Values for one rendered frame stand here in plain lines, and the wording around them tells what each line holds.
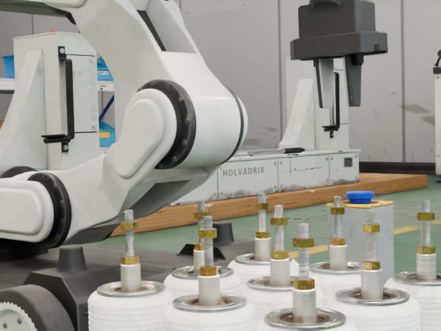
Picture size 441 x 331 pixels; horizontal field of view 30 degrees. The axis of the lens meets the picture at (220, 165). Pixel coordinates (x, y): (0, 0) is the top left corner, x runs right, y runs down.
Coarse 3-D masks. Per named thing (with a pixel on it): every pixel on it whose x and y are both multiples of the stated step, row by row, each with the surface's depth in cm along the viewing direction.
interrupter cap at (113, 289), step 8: (144, 280) 95; (104, 288) 91; (112, 288) 91; (120, 288) 92; (144, 288) 92; (152, 288) 90; (160, 288) 90; (112, 296) 88; (120, 296) 88; (128, 296) 87; (136, 296) 88
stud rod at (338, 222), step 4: (336, 196) 101; (340, 196) 100; (336, 200) 100; (340, 200) 100; (336, 204) 100; (340, 204) 100; (336, 216) 100; (340, 216) 100; (336, 220) 100; (340, 220) 100; (336, 224) 100; (340, 224) 100; (336, 228) 100; (340, 228) 100; (336, 232) 101; (340, 232) 100; (336, 236) 100; (340, 236) 100
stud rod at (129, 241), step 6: (126, 210) 90; (132, 210) 91; (126, 216) 90; (132, 216) 91; (126, 222) 90; (126, 234) 91; (132, 234) 91; (126, 240) 91; (132, 240) 91; (126, 246) 91; (132, 246) 91; (132, 252) 91
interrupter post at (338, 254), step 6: (330, 246) 101; (336, 246) 100; (342, 246) 100; (330, 252) 101; (336, 252) 100; (342, 252) 100; (330, 258) 101; (336, 258) 100; (342, 258) 100; (330, 264) 101; (336, 264) 100; (342, 264) 100
